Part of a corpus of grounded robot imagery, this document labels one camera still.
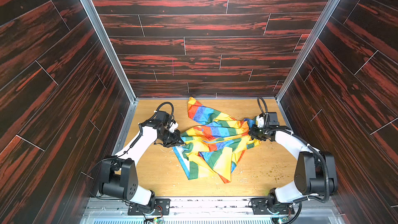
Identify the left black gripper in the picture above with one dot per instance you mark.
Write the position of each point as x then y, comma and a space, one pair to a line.
171, 137

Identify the right aluminium corner post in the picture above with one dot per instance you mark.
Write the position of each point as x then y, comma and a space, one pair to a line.
327, 12

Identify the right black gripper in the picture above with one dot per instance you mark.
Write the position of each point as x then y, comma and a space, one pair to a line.
258, 132

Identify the left aluminium corner post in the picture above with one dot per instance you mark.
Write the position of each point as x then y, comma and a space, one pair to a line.
107, 45

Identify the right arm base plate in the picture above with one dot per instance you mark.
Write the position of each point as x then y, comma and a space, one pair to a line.
264, 206

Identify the aluminium front rail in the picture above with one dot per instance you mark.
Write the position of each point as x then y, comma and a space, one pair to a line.
209, 210

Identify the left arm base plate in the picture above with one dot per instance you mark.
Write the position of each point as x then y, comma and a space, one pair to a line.
155, 207

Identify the rainbow striped hooded jacket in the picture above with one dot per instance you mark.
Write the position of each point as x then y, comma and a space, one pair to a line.
216, 145

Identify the aluminium corner post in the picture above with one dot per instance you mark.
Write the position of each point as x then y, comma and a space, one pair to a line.
107, 45
327, 12

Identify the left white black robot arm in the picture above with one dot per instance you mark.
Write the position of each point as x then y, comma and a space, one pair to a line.
118, 176

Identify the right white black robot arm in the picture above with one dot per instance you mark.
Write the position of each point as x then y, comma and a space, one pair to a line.
315, 176

